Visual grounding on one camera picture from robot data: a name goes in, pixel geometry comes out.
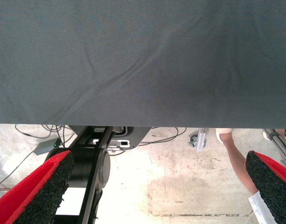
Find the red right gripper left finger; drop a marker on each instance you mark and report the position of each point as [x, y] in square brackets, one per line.
[28, 198]

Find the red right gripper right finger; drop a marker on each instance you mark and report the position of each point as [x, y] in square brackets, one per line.
[275, 186]

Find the white garment hem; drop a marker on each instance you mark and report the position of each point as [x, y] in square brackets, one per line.
[259, 210]

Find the grey metal stand leg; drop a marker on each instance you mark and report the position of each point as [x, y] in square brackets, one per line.
[279, 145]

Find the person bare lower leg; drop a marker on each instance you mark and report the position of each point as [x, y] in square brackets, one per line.
[238, 165]

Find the grey power adapter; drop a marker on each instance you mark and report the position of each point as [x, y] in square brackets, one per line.
[46, 146]

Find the aluminium profile bar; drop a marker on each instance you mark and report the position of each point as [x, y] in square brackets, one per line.
[201, 140]

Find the grey caster wheel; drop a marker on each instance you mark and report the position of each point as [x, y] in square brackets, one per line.
[193, 142]

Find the dark grey table cloth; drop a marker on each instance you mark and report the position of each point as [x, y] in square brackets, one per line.
[142, 58]

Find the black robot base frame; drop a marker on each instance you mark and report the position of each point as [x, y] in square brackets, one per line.
[91, 168]

